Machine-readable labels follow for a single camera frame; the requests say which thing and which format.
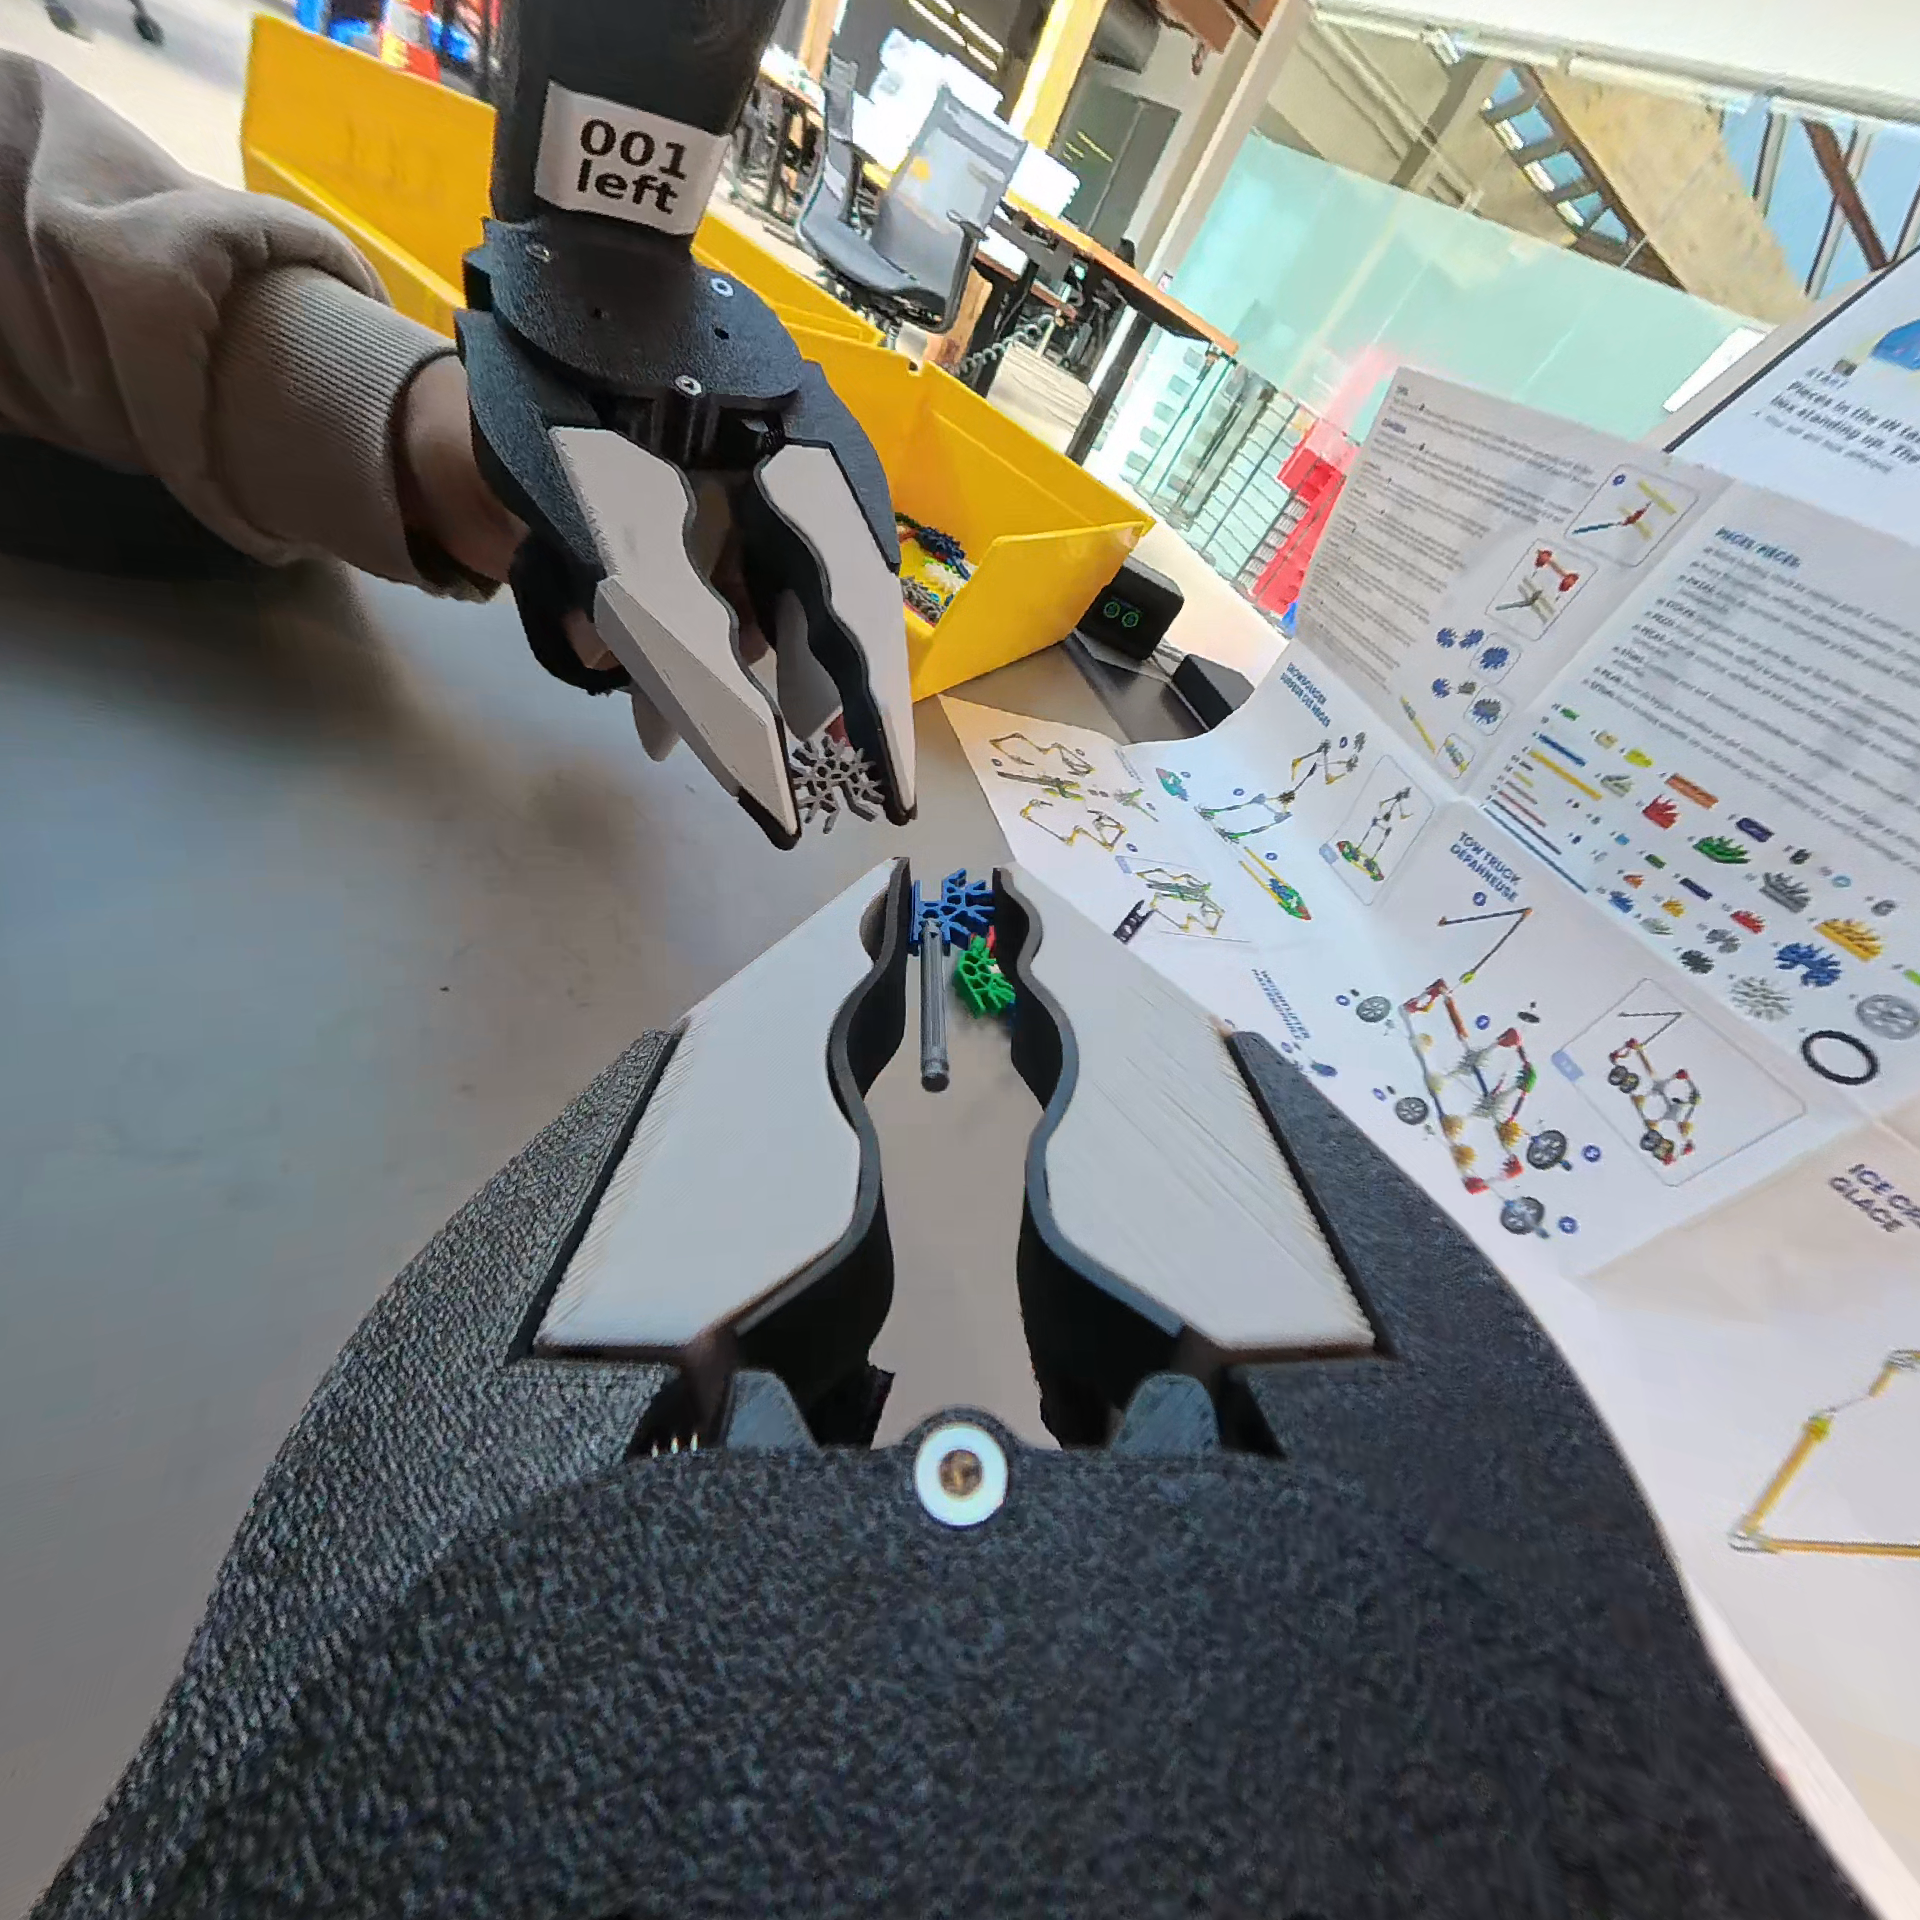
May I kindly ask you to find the grey rod with blue connector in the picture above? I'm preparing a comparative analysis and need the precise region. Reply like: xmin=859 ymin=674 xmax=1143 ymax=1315
xmin=909 ymin=863 xmax=1027 ymax=1097

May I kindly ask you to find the person's left forearm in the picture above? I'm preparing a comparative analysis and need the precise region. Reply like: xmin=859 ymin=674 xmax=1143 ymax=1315
xmin=0 ymin=46 xmax=496 ymax=588

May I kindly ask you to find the white folded instruction booklet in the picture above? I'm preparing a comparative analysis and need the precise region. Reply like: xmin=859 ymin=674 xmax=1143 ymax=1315
xmin=946 ymin=362 xmax=1920 ymax=1862

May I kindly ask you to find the grey office chair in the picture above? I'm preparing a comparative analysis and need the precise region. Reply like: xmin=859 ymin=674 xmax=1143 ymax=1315
xmin=794 ymin=85 xmax=1027 ymax=332

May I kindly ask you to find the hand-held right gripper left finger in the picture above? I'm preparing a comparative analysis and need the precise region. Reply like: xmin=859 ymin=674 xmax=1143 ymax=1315
xmin=535 ymin=862 xmax=912 ymax=1435

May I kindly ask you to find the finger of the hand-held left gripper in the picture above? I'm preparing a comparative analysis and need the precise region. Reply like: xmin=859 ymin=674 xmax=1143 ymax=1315
xmin=550 ymin=429 xmax=810 ymax=851
xmin=745 ymin=442 xmax=920 ymax=827

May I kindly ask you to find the white printed task sheet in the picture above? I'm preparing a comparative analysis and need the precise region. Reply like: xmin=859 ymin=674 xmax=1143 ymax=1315
xmin=1665 ymin=255 xmax=1920 ymax=466

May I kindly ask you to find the small black box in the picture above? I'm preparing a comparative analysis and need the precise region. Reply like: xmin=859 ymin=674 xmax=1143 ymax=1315
xmin=1161 ymin=650 xmax=1261 ymax=740

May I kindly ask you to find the wooden table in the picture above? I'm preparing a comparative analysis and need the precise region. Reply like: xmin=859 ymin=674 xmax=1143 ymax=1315
xmin=976 ymin=196 xmax=1247 ymax=466

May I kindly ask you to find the yellow plastic bin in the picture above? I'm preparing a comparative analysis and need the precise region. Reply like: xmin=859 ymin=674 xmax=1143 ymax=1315
xmin=240 ymin=10 xmax=887 ymax=347
xmin=803 ymin=337 xmax=1155 ymax=707

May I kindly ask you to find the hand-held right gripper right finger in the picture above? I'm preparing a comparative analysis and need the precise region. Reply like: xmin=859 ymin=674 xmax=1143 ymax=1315
xmin=1006 ymin=877 xmax=1376 ymax=1435

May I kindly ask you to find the pile of toy building pieces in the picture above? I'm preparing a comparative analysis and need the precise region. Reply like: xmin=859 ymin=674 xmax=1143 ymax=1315
xmin=896 ymin=516 xmax=984 ymax=627

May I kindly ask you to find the person's left hand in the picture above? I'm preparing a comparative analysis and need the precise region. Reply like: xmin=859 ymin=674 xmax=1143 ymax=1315
xmin=390 ymin=345 xmax=685 ymax=759

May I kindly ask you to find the red plastic crate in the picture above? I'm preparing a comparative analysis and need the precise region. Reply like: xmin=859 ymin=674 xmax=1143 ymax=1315
xmin=1245 ymin=420 xmax=1366 ymax=618

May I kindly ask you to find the black device with green display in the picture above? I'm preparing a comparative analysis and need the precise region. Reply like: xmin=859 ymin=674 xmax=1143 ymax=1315
xmin=1072 ymin=555 xmax=1190 ymax=673

